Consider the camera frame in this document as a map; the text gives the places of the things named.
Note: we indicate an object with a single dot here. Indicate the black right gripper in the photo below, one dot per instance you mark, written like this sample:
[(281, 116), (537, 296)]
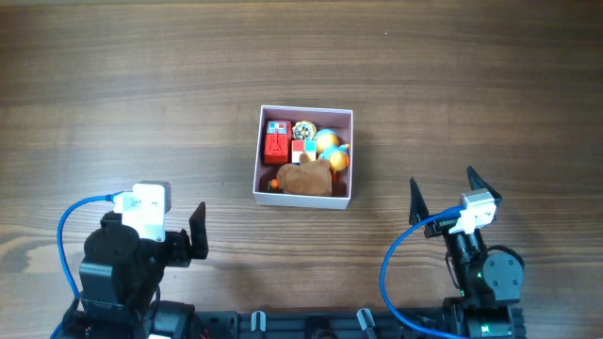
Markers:
[(443, 228)]

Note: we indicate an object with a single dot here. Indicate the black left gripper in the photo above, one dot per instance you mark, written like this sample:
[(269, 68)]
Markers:
[(180, 243)]

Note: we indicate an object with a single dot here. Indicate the yellow duck toy blue hat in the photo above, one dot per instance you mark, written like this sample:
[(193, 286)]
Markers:
[(331, 149)]

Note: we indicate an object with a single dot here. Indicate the brown toy with orange top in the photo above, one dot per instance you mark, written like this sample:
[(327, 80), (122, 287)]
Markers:
[(309, 178)]

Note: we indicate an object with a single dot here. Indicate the red toy fire truck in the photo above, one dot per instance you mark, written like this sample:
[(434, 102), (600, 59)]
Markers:
[(278, 137)]

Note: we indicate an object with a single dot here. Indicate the white box pink interior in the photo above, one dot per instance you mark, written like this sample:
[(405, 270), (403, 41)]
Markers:
[(339, 120)]

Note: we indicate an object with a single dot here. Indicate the colourful puzzle cube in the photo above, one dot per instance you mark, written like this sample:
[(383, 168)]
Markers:
[(298, 147)]

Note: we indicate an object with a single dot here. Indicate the yellow round toy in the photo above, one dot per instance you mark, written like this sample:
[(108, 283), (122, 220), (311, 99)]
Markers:
[(304, 130)]

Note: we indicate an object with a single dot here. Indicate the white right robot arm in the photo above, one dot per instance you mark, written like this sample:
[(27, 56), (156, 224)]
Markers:
[(489, 278)]

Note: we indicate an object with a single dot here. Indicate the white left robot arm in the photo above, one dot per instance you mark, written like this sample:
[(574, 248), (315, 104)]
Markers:
[(120, 276)]

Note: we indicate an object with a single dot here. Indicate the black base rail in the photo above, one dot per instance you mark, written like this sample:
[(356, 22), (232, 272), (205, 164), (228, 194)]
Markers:
[(364, 323)]

